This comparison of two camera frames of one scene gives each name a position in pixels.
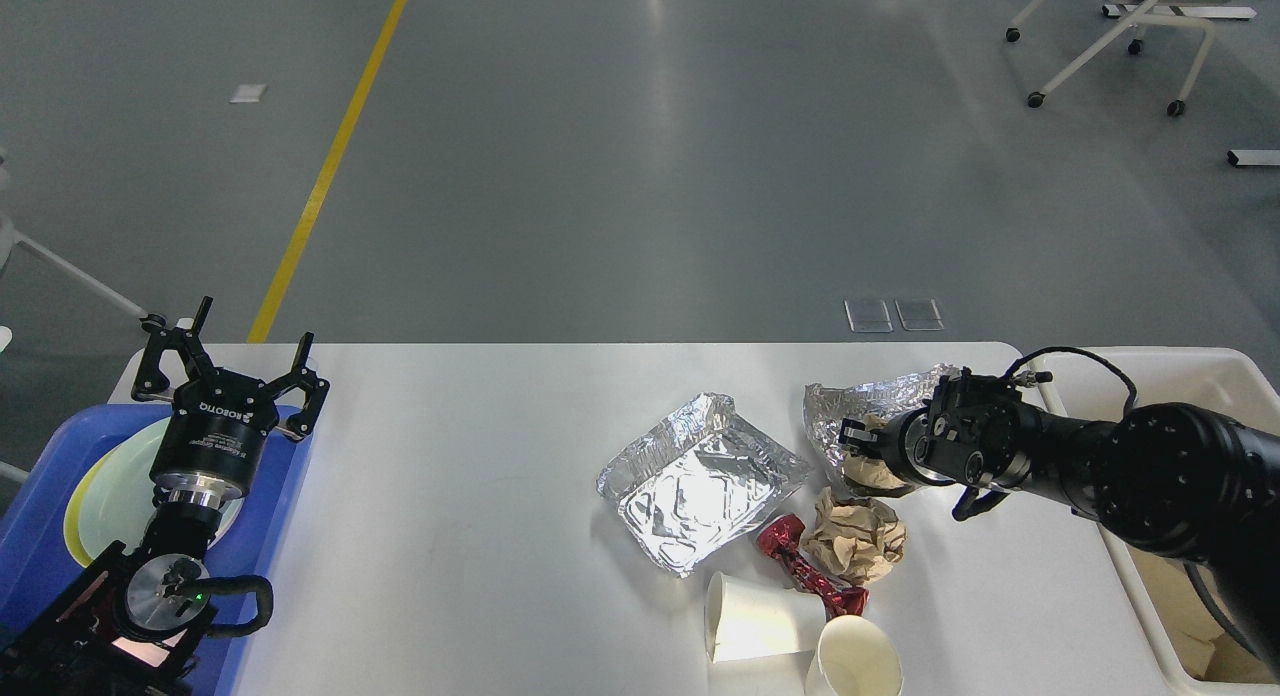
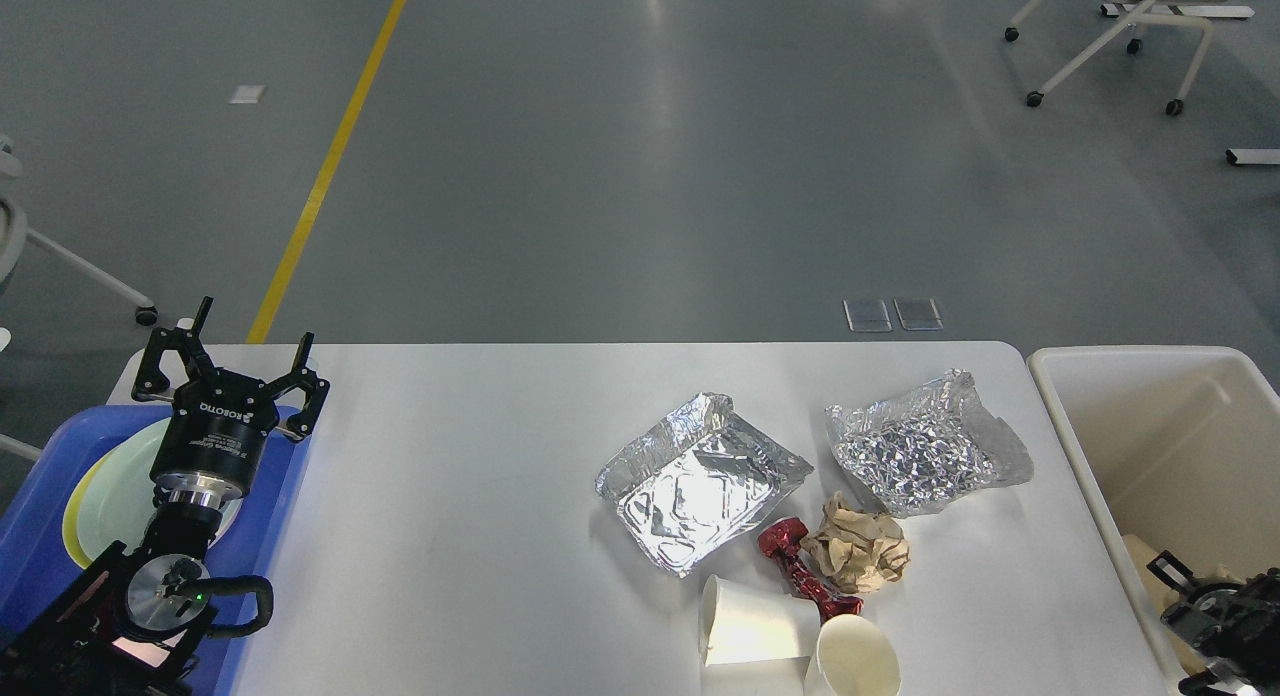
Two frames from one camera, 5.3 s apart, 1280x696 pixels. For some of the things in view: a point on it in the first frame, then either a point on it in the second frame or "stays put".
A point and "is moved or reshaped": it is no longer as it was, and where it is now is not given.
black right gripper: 903,446 to 1236,623
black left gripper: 209,447 stays put
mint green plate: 120,491 stays put
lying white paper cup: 745,621 stays put
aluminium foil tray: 825,407 is moved or reshaped
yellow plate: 71,515 stays put
